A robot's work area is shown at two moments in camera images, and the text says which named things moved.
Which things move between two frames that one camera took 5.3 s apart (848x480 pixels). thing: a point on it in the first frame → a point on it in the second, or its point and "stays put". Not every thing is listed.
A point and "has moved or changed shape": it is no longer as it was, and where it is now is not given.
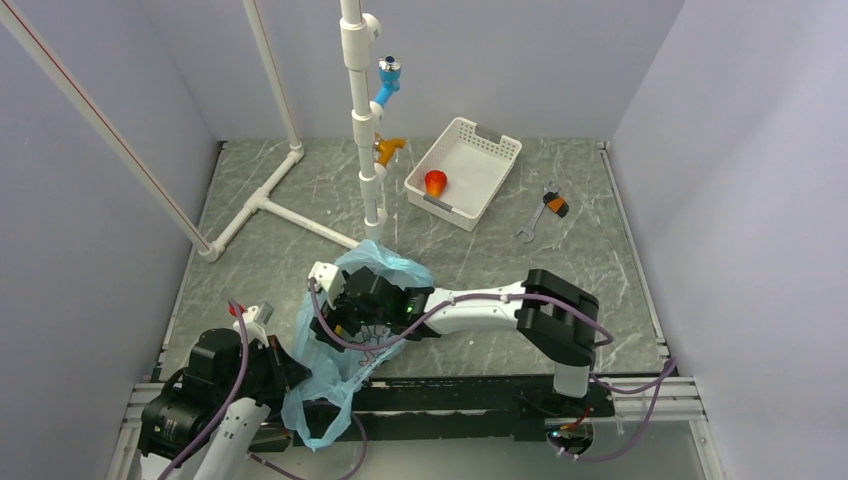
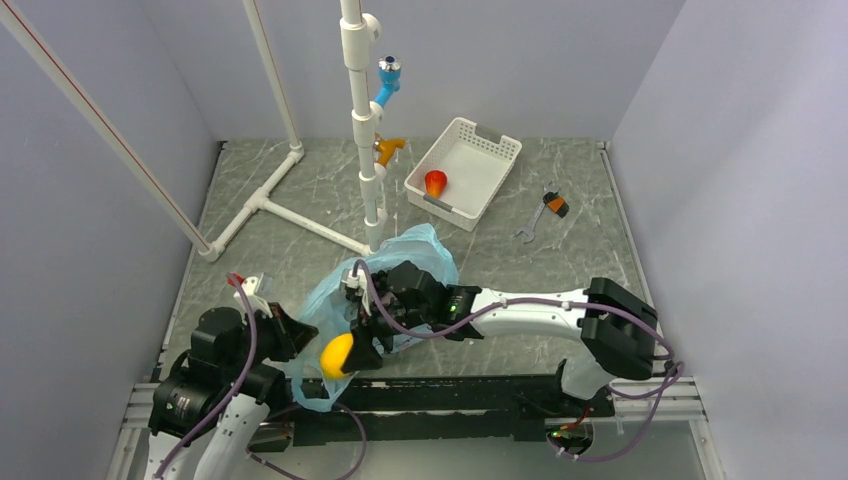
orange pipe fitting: x=386 y=148 stays put
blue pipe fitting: x=389 y=70 stays put
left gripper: x=285 y=371 → x=291 y=335
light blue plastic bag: x=317 y=411 has moved or changed shape
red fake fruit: x=435 y=182 stays put
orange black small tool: x=556 y=203 stays put
